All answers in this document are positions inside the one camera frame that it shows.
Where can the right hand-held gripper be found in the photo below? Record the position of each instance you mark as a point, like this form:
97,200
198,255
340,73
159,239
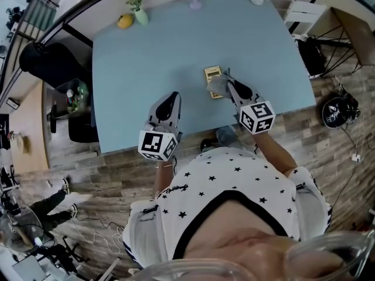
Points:
257,116

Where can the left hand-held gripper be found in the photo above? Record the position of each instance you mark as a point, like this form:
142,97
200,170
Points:
153,143

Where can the grey cloth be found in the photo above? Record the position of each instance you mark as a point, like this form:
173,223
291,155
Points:
218,85

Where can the beige calculator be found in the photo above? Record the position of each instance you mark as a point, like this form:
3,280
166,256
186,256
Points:
212,73

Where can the person's right forearm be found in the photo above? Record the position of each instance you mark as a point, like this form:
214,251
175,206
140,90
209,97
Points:
272,154

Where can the person's left forearm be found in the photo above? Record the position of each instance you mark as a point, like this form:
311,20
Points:
164,183

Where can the person's grey trousers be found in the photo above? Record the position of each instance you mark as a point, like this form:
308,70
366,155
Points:
228,136

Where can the person's left black shoe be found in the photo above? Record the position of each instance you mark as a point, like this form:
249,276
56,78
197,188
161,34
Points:
208,145

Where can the black bag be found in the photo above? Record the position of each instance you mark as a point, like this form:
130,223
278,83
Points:
312,56

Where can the white star-print shirt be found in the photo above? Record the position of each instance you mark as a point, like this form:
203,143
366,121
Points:
228,177

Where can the dark bin with colourful items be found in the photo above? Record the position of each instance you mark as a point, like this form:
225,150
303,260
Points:
73,98

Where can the black helmet with white print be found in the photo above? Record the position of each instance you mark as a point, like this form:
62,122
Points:
334,113

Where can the green vase with yellow flowers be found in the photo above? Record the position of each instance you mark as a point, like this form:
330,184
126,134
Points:
141,16

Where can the yellow fruit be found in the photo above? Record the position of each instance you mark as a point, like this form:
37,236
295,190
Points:
125,21

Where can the white chair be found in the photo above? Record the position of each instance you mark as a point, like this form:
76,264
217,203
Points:
304,12

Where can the black office chair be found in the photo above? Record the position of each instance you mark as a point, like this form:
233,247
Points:
49,63

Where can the brown table with black legs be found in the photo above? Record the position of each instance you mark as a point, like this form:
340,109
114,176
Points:
354,31

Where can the white power strip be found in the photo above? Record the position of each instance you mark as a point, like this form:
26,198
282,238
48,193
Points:
356,158

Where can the light wooden desk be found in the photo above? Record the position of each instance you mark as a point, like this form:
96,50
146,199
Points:
29,113

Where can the tan woven hat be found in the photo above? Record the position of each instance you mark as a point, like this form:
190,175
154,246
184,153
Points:
24,143

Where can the person's neck and face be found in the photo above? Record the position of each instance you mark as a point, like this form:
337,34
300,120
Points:
249,244

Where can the small framed card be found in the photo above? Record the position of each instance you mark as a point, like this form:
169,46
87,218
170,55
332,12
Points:
13,103

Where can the clear eyeglasses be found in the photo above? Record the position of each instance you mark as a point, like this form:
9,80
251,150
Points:
190,266

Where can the black folding stand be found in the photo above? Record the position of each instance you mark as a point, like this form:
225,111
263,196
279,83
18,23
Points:
64,253

